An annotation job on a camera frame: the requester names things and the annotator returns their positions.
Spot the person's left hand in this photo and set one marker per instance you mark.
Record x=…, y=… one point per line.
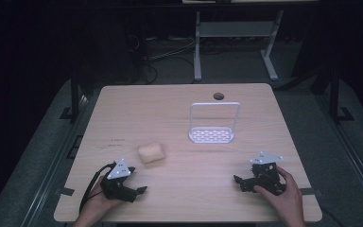
x=94, y=206

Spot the grey tape strip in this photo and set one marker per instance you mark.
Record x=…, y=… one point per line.
x=308, y=191
x=65, y=191

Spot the beige sponge block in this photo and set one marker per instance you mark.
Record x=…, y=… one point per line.
x=151, y=153

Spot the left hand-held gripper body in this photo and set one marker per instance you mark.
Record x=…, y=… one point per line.
x=116, y=184

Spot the black metal stand post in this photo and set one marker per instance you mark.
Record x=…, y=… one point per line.
x=74, y=94
x=334, y=94

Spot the white metal desk frame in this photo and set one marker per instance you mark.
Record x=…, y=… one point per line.
x=233, y=29

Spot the person's right hand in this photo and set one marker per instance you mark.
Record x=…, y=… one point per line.
x=288, y=201

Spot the aluminium floor rail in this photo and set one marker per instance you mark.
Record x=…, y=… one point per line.
x=349, y=151
x=55, y=164

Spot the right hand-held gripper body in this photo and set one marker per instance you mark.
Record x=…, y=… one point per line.
x=266, y=175

